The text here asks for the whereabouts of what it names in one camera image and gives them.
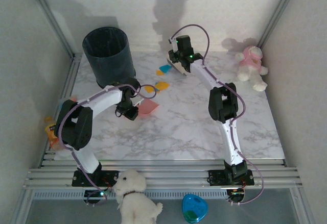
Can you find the black base electronics housing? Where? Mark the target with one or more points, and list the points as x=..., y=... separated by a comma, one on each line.
x=236, y=197
x=92, y=196

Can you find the small blue paper scrap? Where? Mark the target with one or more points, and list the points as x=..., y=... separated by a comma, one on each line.
x=156, y=89

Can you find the aluminium frame rails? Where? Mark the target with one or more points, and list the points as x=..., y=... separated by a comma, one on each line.
x=166, y=173

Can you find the white plush toy pink outfit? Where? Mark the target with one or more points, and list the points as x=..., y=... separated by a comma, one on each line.
x=251, y=63

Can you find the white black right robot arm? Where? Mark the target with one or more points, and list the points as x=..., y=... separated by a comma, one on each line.
x=207, y=76

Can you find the white plush dog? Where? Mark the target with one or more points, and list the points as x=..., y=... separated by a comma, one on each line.
x=135, y=203

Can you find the aluminium corner post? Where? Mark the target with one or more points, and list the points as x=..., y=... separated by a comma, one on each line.
x=52, y=20
x=278, y=12

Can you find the wooden hand brush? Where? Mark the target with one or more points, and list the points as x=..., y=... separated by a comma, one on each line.
x=178, y=68

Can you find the small orange paper scrap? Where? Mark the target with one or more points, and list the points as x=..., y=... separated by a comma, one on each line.
x=160, y=73

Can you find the orange juice bottle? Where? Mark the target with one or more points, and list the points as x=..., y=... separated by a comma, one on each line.
x=51, y=132

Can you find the pink plastic dustpan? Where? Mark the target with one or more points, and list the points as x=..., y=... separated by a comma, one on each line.
x=148, y=106

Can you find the dark round trash bin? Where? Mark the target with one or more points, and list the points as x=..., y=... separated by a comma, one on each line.
x=110, y=55

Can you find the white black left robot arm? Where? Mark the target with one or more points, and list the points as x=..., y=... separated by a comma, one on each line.
x=102, y=101

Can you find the aluminium side rail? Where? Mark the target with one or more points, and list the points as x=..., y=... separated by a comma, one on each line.
x=67, y=81

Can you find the blue heart-shaped box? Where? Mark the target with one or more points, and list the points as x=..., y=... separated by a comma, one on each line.
x=195, y=208

